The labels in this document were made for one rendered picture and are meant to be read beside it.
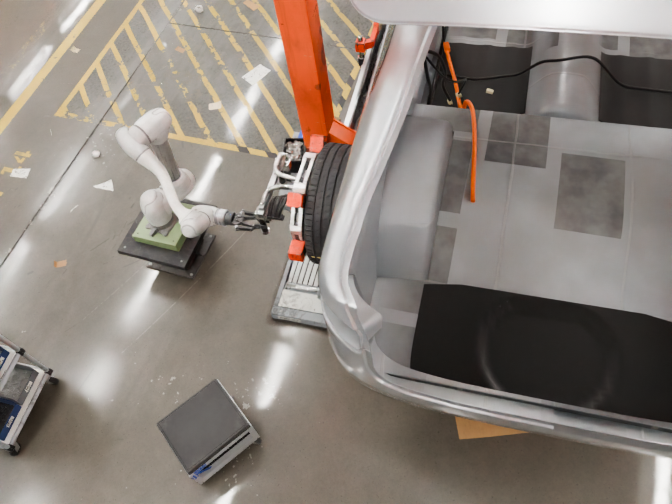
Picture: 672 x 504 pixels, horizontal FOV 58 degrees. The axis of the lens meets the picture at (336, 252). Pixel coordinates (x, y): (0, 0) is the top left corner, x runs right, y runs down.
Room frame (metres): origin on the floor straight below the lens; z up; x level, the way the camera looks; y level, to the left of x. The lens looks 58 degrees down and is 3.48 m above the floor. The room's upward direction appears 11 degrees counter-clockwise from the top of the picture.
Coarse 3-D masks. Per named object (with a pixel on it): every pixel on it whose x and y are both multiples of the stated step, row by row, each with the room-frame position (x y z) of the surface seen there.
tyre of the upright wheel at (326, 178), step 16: (336, 144) 2.14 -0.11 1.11; (320, 160) 2.00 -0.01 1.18; (336, 160) 1.98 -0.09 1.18; (320, 176) 1.91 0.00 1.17; (336, 176) 1.88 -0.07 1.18; (320, 192) 1.83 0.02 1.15; (336, 192) 1.80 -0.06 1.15; (320, 208) 1.76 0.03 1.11; (304, 224) 1.74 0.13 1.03; (320, 224) 1.71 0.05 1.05; (304, 240) 1.71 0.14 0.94; (320, 240) 1.67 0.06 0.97; (320, 256) 1.65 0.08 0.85
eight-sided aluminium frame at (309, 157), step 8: (312, 152) 2.17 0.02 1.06; (304, 160) 2.07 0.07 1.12; (312, 160) 2.06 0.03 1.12; (304, 168) 2.04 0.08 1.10; (312, 168) 2.02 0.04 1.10; (296, 184) 1.93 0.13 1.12; (304, 184) 1.92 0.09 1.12; (296, 192) 1.89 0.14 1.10; (304, 192) 1.88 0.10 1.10; (296, 208) 1.86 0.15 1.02; (304, 208) 1.84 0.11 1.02; (296, 216) 1.83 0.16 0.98; (296, 224) 1.79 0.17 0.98; (296, 232) 1.76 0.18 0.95
